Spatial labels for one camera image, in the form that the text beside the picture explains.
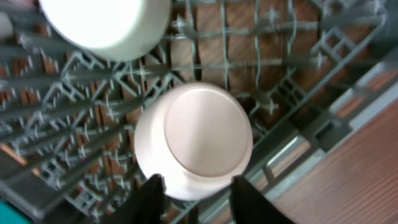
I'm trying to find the white bowl with rice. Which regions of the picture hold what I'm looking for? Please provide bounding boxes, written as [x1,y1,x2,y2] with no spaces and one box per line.
[39,0,172,61]

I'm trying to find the grey dishwasher rack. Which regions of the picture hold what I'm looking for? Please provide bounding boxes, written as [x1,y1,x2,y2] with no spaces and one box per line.
[1,1,397,223]

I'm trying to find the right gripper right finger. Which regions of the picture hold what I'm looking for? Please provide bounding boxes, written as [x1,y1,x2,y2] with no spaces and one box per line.
[229,175,294,224]

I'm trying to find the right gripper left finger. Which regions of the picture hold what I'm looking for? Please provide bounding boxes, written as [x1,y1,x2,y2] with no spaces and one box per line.
[101,174,165,224]

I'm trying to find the teal serving tray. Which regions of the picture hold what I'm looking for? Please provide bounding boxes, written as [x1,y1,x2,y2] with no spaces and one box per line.
[1,202,32,224]

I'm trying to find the pink bowl with peanuts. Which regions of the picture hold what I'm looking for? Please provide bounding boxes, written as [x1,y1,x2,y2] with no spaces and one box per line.
[134,82,253,200]

